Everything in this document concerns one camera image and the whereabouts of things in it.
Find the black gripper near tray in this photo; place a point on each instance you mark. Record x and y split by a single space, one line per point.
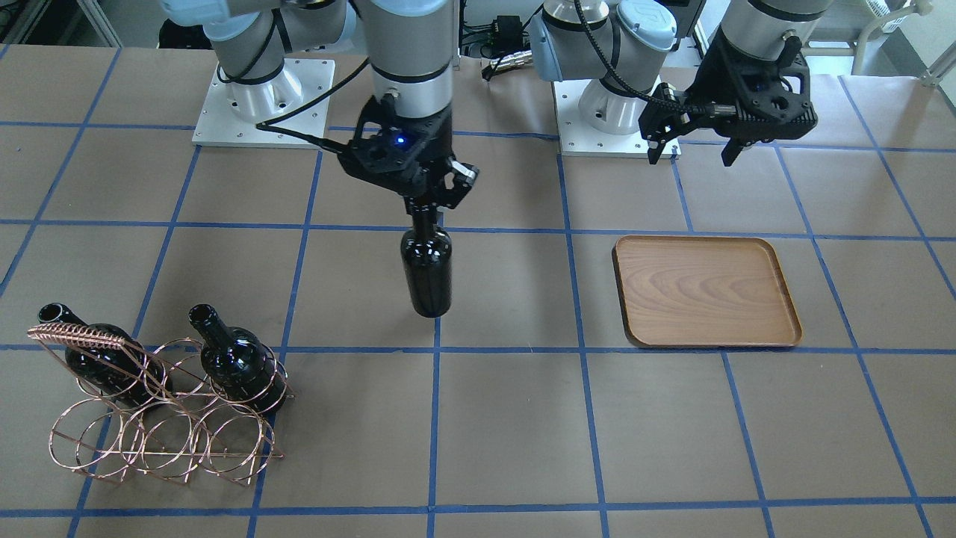
715 84

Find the black gripper near basket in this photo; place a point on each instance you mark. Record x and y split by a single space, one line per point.
433 143

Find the dark wine bottle carried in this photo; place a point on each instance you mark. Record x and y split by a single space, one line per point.
426 251

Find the robot arm near basket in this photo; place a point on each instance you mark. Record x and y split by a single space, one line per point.
410 45

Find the robot arm near tray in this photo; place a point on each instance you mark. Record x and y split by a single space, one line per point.
604 59

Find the wooden tray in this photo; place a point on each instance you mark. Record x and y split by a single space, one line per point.
703 292

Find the dark wine bottle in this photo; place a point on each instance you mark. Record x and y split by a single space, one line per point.
116 373
237 363

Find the copper wire wine basket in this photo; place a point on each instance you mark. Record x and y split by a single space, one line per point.
187 427

